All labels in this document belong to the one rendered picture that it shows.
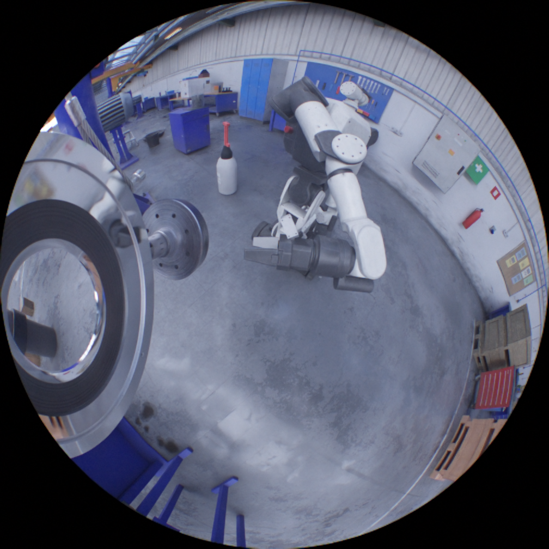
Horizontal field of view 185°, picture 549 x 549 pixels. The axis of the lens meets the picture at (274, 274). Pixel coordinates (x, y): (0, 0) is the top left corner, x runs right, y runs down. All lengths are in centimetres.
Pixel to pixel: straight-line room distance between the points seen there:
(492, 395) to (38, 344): 615
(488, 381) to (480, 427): 86
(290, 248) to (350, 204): 17
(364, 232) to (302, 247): 13
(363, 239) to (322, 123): 29
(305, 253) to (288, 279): 103
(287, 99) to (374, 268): 51
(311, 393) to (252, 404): 42
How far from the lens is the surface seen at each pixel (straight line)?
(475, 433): 395
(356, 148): 41
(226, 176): 177
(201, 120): 301
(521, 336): 404
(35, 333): 248
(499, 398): 417
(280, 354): 122
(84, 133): 27
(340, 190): 39
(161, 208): 42
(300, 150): 72
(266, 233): 128
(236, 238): 150
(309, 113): 49
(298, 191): 76
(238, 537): 202
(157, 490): 131
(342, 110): 64
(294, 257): 32
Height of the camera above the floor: 120
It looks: 64 degrees down
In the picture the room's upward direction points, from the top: 20 degrees clockwise
